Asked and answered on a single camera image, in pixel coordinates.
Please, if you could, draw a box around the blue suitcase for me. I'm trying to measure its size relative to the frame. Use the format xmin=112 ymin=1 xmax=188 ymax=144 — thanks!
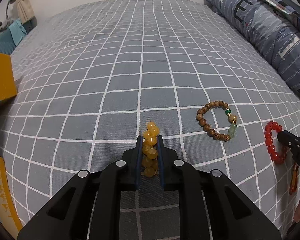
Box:
xmin=0 ymin=19 xmax=27 ymax=55

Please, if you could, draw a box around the yellow amber bead bracelet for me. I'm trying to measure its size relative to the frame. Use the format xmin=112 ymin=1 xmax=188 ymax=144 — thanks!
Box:
xmin=141 ymin=121 xmax=160 ymax=178

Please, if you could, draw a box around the grey checked bed sheet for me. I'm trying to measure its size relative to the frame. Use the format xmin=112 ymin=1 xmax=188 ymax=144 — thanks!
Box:
xmin=0 ymin=0 xmax=300 ymax=234

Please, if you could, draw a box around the brown wooden bead bracelet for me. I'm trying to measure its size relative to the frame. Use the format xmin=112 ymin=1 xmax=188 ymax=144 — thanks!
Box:
xmin=195 ymin=100 xmax=239 ymax=143

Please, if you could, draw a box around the yellow white cardboard box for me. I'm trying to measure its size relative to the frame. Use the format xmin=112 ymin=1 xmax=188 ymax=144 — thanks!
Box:
xmin=0 ymin=53 xmax=22 ymax=239

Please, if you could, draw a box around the red cord gold bar bracelet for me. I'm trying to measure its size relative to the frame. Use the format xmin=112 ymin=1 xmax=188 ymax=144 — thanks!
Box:
xmin=289 ymin=162 xmax=300 ymax=197

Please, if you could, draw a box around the beige curtain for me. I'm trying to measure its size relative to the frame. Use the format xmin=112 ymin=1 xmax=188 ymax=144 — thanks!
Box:
xmin=16 ymin=0 xmax=35 ymax=24

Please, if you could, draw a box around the red bead bracelet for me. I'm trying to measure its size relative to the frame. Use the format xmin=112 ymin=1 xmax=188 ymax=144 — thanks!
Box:
xmin=264 ymin=121 xmax=289 ymax=165

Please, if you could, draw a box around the blue grey rolled duvet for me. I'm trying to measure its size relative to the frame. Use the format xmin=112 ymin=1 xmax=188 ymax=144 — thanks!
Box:
xmin=204 ymin=0 xmax=300 ymax=96

